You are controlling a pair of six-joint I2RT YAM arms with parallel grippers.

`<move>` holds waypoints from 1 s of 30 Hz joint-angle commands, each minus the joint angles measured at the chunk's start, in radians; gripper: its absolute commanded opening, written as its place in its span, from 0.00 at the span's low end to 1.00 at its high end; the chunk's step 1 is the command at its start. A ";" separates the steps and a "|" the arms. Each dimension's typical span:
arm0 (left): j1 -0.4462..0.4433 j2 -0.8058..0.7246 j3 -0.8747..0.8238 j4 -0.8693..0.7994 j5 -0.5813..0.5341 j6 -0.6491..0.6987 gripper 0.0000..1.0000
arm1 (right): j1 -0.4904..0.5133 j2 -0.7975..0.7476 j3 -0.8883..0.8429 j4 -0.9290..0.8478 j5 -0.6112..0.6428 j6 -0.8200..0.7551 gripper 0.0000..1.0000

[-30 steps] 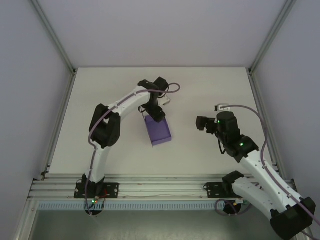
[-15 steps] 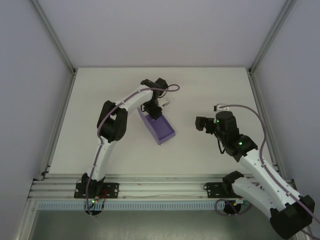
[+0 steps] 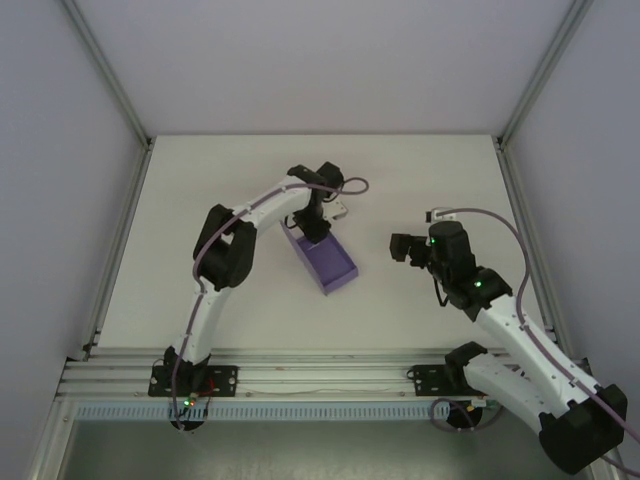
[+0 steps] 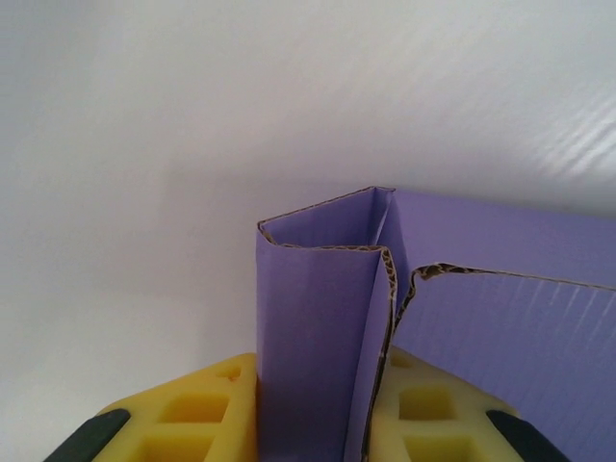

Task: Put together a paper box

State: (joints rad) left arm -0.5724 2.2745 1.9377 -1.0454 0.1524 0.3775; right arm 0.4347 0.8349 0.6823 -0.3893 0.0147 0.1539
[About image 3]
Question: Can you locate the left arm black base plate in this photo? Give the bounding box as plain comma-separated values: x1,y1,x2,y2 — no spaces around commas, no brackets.
148,364,239,400

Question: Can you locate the slotted grey cable duct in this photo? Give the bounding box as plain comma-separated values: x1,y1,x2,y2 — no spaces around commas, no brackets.
74,403,484,422

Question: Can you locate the grey sheet metal panel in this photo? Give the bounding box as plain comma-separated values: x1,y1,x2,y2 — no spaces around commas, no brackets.
54,399,601,480

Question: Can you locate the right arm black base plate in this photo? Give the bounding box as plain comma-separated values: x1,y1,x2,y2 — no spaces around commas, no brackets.
408,364,481,399

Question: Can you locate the aluminium frame post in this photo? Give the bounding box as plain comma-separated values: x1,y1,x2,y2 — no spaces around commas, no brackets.
59,0,154,149
497,0,596,146

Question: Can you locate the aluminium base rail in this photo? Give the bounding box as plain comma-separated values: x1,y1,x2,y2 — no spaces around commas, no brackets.
57,348,599,401

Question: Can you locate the aluminium table side rail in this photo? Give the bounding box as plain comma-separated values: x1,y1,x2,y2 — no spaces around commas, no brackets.
79,139,154,361
493,137,576,361

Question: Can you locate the purple cardboard box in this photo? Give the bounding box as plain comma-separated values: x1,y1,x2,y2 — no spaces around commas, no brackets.
281,222,361,297

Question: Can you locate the aluminium lower frame bar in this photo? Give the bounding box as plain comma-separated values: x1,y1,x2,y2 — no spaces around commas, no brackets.
27,357,76,480
569,394,629,480

